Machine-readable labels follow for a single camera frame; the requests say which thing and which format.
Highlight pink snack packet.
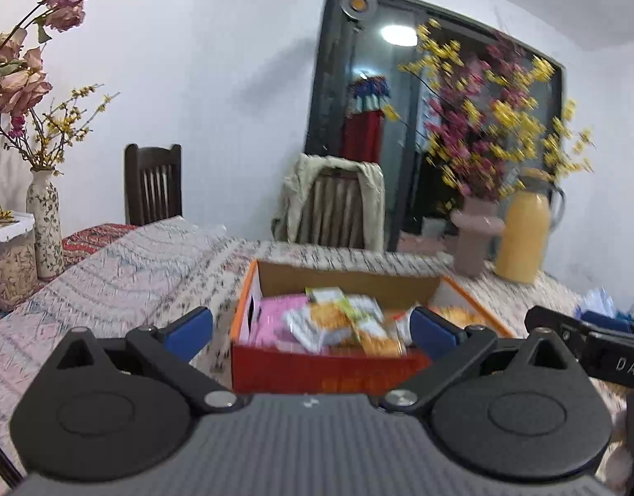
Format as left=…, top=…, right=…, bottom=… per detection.
left=252, top=294, right=312, bottom=348

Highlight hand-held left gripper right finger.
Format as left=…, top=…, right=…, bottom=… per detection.
left=379, top=306, right=581, bottom=414

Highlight slatted wooden chair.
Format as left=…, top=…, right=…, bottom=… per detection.
left=307, top=168, right=369, bottom=249

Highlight lime green snack packet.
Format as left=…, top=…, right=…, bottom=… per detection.
left=305, top=288, right=382, bottom=324

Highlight dark framed glass door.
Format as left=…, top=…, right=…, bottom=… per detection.
left=303, top=0, right=568, bottom=269

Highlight pink glass vase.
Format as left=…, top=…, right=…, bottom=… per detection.
left=450, top=197, right=506, bottom=278

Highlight clear white-lidded food container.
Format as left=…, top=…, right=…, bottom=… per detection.
left=0, top=212, right=39, bottom=311

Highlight chair with beige jacket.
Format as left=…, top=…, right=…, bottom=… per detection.
left=272, top=153, right=386, bottom=251

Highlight small floral ceramic vase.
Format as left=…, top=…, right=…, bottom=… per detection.
left=26, top=168, right=64, bottom=280

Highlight dark wooden chair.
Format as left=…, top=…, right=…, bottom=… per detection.
left=124, top=143, right=182, bottom=227

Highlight yellow and pink flower bouquet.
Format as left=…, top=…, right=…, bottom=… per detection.
left=381, top=18, right=594, bottom=218

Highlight yellow thermos jug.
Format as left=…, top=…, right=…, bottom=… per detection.
left=494, top=168, right=567, bottom=285

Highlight black tripod leg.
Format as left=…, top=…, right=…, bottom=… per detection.
left=0, top=426, right=23, bottom=491

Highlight dried pink roses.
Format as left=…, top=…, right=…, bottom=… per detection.
left=0, top=0, right=88, bottom=138

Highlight red hanging garment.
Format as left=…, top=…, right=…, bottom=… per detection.
left=340, top=76, right=391, bottom=162

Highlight red patterned cloth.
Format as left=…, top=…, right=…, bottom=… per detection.
left=0, top=223, right=142, bottom=321

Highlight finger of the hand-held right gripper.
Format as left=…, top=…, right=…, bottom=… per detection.
left=524, top=306, right=589, bottom=344

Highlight grey patterned cloth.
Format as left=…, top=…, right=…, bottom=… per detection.
left=0, top=215, right=245, bottom=424

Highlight round ring lamp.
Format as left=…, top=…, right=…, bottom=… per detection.
left=339, top=0, right=377, bottom=17

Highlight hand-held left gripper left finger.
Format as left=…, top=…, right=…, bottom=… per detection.
left=48, top=307, right=245, bottom=417

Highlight yellow blossom sprigs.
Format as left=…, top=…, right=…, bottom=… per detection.
left=2, top=83, right=119, bottom=171

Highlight orange pumpkin-print cardboard box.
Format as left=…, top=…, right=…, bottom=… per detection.
left=230, top=259, right=517, bottom=396

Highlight blue and white plastic bag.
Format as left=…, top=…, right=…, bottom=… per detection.
left=580, top=288, right=620, bottom=316

